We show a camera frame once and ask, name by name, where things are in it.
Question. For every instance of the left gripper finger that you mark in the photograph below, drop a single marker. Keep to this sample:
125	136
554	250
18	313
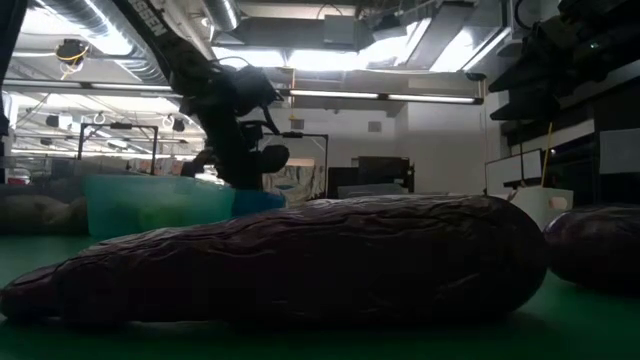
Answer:
275	159
235	170

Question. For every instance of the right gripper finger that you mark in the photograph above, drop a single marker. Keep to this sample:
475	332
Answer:
530	109
530	77

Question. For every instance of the green cucumber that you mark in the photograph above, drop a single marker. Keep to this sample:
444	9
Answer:
152	217

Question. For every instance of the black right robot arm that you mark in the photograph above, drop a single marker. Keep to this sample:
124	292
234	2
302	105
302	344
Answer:
620	30

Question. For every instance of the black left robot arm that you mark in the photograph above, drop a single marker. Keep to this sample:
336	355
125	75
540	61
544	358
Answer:
160	35

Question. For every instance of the white patterned cloth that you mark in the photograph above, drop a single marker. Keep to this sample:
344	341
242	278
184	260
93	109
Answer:
300	182

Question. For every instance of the blue plastic bin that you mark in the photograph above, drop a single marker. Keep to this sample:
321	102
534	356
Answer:
260	202

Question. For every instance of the white board panel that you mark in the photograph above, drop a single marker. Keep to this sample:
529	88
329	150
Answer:
505	172

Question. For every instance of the black monitor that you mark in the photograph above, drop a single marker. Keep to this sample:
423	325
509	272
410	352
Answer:
342	182
385	170

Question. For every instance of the long ceiling light strip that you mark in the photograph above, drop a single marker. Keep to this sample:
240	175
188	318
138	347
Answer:
350	94

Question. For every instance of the dark transparent plastic bin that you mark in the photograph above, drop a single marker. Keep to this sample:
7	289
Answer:
370	191

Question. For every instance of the white plastic bin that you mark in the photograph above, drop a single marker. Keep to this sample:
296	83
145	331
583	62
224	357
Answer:
532	212

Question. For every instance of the dark purple eggplant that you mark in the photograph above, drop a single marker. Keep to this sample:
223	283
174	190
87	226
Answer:
595	250
300	260

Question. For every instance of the teal plastic bin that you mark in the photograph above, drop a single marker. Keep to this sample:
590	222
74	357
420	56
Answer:
115	200

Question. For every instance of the dark grey plastic bin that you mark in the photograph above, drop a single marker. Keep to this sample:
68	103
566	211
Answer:
86	220

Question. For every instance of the clear plastic bin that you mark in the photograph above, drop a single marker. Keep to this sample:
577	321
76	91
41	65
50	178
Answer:
50	170

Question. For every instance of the black metal frame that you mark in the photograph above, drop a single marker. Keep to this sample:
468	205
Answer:
81	145
326	160

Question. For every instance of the grey wall plate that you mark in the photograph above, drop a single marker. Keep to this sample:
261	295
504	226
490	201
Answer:
374	126

